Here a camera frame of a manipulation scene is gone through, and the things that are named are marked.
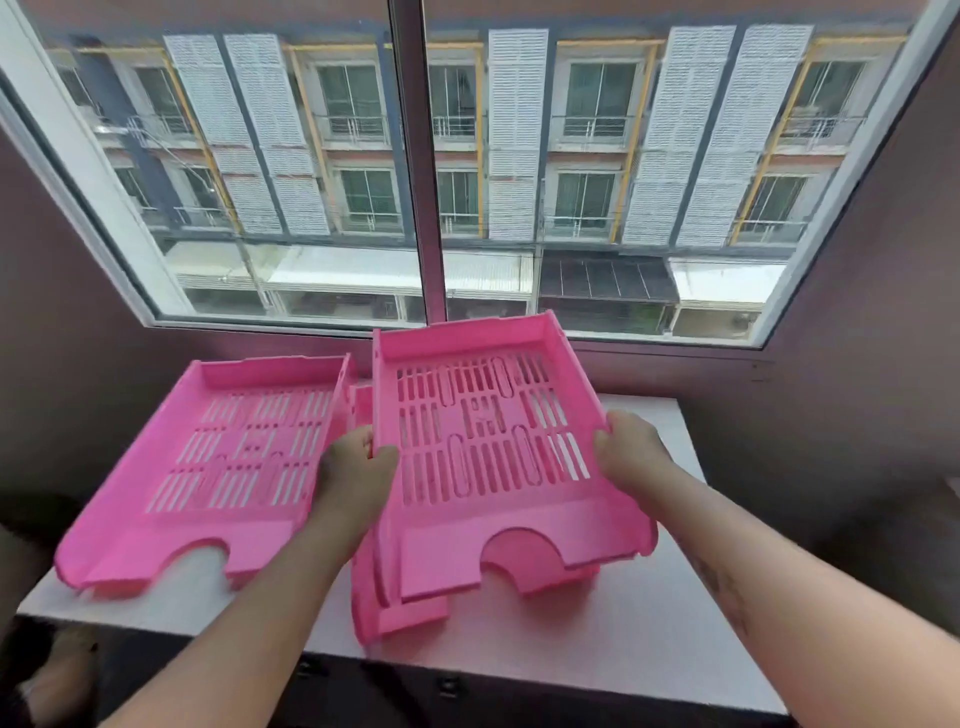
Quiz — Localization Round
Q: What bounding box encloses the person's left hand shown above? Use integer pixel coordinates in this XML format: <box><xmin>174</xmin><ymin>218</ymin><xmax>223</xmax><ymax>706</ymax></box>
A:
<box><xmin>310</xmin><ymin>425</ymin><xmax>401</xmax><ymax>565</ymax></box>

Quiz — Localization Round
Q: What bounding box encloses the person's right hand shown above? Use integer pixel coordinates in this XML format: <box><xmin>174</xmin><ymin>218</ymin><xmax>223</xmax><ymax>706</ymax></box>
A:
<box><xmin>593</xmin><ymin>410</ymin><xmax>704</xmax><ymax>528</ymax></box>

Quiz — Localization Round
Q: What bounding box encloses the pink plastic paper tray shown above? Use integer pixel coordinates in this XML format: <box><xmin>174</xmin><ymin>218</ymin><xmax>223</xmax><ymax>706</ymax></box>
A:
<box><xmin>371</xmin><ymin>309</ymin><xmax>660</xmax><ymax>606</ymax></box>
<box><xmin>54</xmin><ymin>354</ymin><xmax>354</xmax><ymax>600</ymax></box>
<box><xmin>348</xmin><ymin>382</ymin><xmax>602</xmax><ymax>648</ymax></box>

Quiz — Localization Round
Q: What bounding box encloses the person's left forearm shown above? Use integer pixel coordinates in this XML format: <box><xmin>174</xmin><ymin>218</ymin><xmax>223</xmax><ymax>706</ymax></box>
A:
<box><xmin>99</xmin><ymin>511</ymin><xmax>363</xmax><ymax>728</ymax></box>

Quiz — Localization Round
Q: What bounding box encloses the person's right forearm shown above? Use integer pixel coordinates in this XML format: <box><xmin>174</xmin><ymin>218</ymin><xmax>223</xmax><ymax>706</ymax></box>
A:
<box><xmin>660</xmin><ymin>466</ymin><xmax>960</xmax><ymax>728</ymax></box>

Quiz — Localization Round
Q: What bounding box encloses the apartment building outside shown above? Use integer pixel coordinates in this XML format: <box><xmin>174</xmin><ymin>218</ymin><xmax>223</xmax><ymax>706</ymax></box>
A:
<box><xmin>41</xmin><ymin>22</ymin><xmax>912</xmax><ymax>340</ymax></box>

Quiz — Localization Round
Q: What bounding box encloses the white window frame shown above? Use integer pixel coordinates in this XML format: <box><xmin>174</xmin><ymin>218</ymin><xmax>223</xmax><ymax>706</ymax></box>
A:
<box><xmin>0</xmin><ymin>0</ymin><xmax>960</xmax><ymax>351</ymax></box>

